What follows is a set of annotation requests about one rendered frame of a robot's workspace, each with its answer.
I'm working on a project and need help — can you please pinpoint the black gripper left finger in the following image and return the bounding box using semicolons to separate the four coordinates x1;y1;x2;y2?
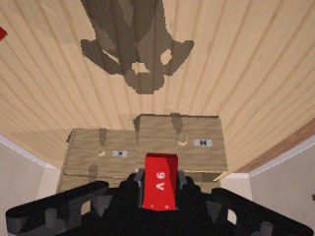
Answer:
5;168;146;236

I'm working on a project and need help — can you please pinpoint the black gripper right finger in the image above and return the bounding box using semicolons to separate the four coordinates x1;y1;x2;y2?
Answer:
175;170;314;236

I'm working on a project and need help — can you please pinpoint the wooden chest of drawers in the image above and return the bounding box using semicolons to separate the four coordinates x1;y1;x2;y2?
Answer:
55;128;221;194

